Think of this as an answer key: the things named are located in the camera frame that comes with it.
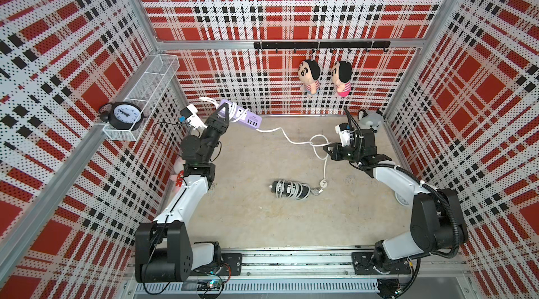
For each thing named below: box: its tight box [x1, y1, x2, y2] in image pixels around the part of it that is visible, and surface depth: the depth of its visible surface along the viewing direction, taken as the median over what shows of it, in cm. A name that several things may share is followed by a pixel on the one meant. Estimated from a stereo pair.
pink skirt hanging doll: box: [331, 60, 353, 97], surface depth 97 cm
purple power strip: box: [218, 99, 263, 130], surface depth 74 cm
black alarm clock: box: [97, 101, 147, 131], surface depth 64 cm
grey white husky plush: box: [357, 109, 385, 129], surface depth 95 cm
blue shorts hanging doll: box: [297, 59, 321, 98], surface depth 95 cm
